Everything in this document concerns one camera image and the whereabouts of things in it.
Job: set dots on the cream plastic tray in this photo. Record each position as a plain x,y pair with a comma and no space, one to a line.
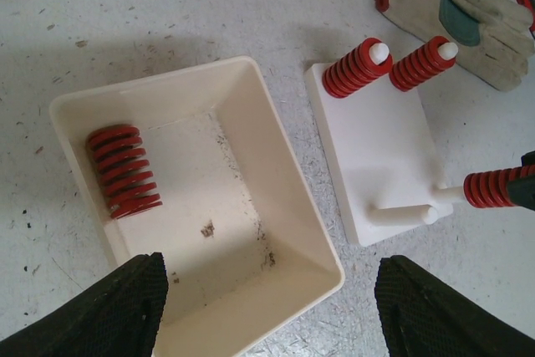
245,247

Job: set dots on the short red spring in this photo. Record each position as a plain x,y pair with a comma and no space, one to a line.
361,66

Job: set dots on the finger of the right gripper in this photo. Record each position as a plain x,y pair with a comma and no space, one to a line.
521,192
528,159

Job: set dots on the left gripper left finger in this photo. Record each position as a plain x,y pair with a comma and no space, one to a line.
120,315

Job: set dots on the medium red spring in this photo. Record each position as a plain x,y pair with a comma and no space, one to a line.
431,59

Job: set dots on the beige work glove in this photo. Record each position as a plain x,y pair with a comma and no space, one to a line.
491,34

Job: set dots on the white peg board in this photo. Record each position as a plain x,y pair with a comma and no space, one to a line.
387,175

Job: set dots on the long red spring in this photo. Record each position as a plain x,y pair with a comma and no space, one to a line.
488,189

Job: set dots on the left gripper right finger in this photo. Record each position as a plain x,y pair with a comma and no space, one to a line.
422,316

